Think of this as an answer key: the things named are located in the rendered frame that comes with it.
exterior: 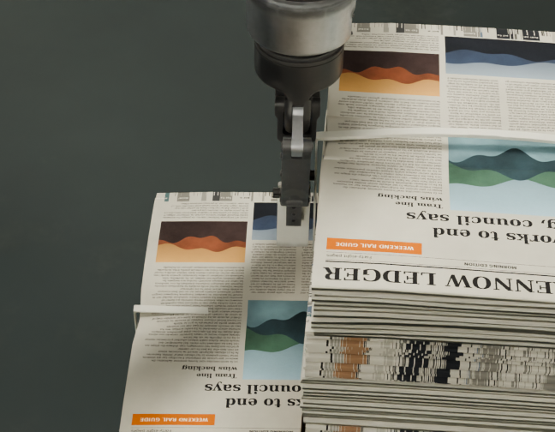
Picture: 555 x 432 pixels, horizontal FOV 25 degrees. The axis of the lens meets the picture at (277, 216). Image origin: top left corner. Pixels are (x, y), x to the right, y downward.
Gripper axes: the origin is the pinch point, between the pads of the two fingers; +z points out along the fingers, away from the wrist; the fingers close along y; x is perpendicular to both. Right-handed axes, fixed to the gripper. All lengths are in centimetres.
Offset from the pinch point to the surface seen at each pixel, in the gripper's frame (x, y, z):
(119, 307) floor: 32, 80, 96
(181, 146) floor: 23, 129, 96
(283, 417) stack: 0.5, -13.8, 12.8
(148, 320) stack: 14.2, -1.3, 13.5
